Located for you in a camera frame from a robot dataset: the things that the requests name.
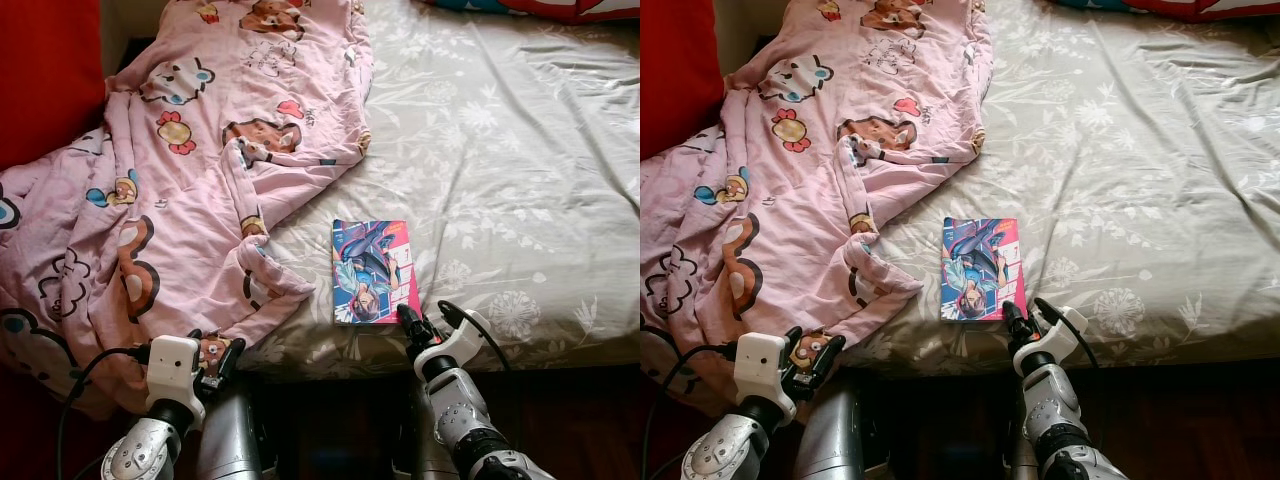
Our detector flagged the anime cover comic book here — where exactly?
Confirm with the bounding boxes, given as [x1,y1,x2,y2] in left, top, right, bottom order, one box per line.
[331,219,422,326]
[940,217,1028,323]

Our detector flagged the silver robot right leg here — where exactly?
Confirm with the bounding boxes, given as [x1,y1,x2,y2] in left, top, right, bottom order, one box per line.
[1003,400,1038,480]
[405,375,448,480]

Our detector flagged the pink cartoon print blanket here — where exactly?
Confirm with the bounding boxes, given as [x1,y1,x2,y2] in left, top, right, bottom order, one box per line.
[640,0,994,421]
[0,0,376,421]

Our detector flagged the bed with beige floral sheet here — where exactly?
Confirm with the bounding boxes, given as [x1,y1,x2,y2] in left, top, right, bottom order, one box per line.
[240,0,641,386]
[860,0,1280,379]

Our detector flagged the large red cushion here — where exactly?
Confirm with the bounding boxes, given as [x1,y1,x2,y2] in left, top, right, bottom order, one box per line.
[0,0,106,171]
[640,0,726,161]

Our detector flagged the red white blue bolster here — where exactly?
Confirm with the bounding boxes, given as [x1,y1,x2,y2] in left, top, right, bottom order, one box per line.
[420,0,641,26]
[1050,0,1280,23]

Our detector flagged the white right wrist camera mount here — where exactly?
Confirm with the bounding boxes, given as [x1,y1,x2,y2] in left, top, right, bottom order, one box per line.
[1030,305,1089,379]
[428,310,487,379]

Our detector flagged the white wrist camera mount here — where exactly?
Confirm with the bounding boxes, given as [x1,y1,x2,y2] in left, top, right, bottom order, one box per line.
[1030,305,1089,379]
[428,310,487,379]
[735,333,796,403]
[147,335,204,406]

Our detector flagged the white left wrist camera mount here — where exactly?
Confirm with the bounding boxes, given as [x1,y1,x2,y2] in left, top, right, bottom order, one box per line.
[147,335,204,406]
[735,333,796,403]

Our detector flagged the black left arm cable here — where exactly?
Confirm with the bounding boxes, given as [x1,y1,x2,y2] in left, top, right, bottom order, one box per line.
[640,342,739,480]
[55,344,151,480]

